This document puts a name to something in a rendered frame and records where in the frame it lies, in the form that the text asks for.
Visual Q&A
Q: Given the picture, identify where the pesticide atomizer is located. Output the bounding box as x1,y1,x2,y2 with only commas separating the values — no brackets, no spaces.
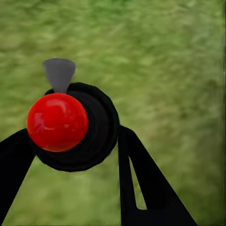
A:
26,58,120,172

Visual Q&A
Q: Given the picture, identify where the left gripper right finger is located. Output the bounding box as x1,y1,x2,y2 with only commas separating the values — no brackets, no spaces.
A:
118,126,197,226

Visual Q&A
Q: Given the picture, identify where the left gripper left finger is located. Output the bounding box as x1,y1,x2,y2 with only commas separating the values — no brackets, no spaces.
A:
0,129,35,226

